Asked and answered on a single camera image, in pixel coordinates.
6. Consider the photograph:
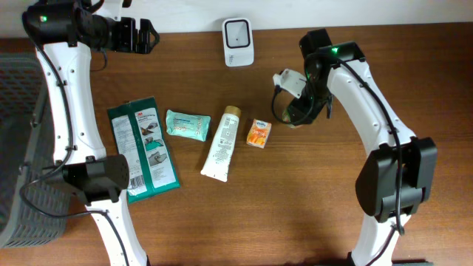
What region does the white barcode scanner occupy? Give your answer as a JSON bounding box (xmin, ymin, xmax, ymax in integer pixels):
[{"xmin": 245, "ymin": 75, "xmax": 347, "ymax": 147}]
[{"xmin": 222, "ymin": 18, "xmax": 254, "ymax": 67}]

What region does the grey plastic basket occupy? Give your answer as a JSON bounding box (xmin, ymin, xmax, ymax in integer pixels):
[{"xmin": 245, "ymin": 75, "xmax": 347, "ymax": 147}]
[{"xmin": 1, "ymin": 53, "xmax": 70, "ymax": 248}]

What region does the white tube gold cap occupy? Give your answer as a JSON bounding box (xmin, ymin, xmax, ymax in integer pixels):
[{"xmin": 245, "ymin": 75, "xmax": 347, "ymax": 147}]
[{"xmin": 200, "ymin": 106, "xmax": 241, "ymax": 183}]

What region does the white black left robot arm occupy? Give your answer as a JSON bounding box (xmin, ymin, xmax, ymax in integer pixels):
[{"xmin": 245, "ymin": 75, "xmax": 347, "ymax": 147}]
[{"xmin": 21, "ymin": 0, "xmax": 160, "ymax": 265}]

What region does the green lid glass jar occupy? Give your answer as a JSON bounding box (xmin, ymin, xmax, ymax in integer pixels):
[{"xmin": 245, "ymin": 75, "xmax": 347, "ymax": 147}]
[{"xmin": 282, "ymin": 109, "xmax": 301, "ymax": 129}]

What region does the teal wet wipes pack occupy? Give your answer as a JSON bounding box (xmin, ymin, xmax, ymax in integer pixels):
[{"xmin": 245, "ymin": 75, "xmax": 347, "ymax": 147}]
[{"xmin": 166, "ymin": 109, "xmax": 211, "ymax": 142}]

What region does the orange small juice carton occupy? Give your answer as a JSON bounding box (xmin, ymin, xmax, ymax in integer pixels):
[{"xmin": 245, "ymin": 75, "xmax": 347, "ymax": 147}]
[{"xmin": 246, "ymin": 119, "xmax": 272, "ymax": 149}]

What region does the green 3M cloth package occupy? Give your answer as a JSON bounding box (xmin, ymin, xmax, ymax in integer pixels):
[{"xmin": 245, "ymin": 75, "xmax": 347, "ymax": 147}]
[{"xmin": 107, "ymin": 97, "xmax": 180, "ymax": 203}]

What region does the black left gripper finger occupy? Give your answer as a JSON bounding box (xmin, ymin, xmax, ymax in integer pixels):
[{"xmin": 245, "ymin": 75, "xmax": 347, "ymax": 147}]
[
  {"xmin": 138, "ymin": 33, "xmax": 160, "ymax": 54},
  {"xmin": 139, "ymin": 18, "xmax": 157, "ymax": 35}
]

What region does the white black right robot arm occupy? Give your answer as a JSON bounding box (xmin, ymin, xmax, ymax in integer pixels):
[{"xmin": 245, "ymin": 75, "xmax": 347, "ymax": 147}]
[{"xmin": 275, "ymin": 29, "xmax": 438, "ymax": 265}]

